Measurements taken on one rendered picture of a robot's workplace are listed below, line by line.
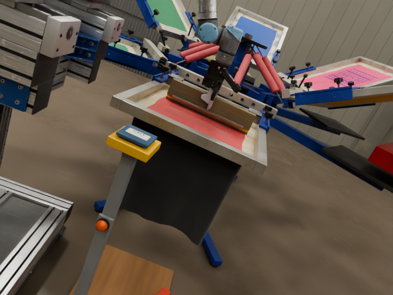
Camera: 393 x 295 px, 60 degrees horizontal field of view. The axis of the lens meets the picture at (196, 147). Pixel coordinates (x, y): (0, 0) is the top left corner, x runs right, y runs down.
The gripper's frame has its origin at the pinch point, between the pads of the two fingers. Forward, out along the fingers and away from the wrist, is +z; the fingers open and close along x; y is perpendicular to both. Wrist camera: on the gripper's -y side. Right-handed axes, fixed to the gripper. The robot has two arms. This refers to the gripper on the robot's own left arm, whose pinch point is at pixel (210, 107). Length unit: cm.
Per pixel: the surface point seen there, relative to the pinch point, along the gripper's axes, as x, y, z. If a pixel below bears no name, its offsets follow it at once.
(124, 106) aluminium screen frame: 40.4, 25.1, 2.0
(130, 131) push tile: 58, 16, 2
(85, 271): 60, 16, 57
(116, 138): 63, 18, 4
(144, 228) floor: -36, 13, 100
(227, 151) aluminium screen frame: 40.5, -13.4, 2.6
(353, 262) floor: -117, -155, 105
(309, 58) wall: -480, -98, -33
